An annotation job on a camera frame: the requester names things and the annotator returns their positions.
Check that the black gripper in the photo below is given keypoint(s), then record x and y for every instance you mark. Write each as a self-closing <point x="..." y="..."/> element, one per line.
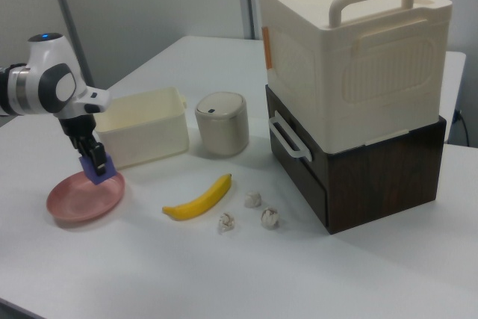
<point x="76" y="126"/>

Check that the purple cube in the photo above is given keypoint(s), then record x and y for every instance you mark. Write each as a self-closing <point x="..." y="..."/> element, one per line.
<point x="108" y="171"/>

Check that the pink plate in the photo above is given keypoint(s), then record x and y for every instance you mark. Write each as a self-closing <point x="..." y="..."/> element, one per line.
<point x="82" y="199"/>

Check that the open cream plastic bin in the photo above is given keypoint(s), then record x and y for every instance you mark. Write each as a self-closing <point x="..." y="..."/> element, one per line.
<point x="145" y="132"/>

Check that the yellow banana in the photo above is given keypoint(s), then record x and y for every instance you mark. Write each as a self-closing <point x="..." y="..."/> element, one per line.
<point x="201" y="201"/>

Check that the small beige lidded trash can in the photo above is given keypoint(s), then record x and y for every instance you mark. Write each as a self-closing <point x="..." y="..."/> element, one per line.
<point x="222" y="124"/>

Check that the ragged crumpled white paper ball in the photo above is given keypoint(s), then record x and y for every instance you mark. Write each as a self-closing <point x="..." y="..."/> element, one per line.
<point x="226" y="223"/>

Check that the dark brown wooden drawer box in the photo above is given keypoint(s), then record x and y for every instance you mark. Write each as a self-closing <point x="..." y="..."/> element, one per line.
<point x="373" y="184"/>

